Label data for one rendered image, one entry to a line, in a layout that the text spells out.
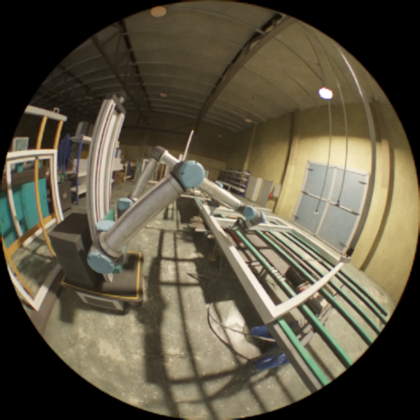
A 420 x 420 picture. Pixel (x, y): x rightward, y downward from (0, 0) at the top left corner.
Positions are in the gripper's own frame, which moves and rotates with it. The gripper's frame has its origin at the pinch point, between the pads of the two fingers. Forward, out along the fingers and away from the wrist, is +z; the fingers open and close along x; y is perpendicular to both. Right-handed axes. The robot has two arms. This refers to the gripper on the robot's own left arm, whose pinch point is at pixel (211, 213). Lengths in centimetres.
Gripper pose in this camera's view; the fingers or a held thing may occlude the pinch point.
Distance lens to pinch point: 134.3
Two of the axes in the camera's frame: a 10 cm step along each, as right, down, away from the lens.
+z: -2.4, 9.3, 2.8
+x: -9.4, -1.5, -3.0
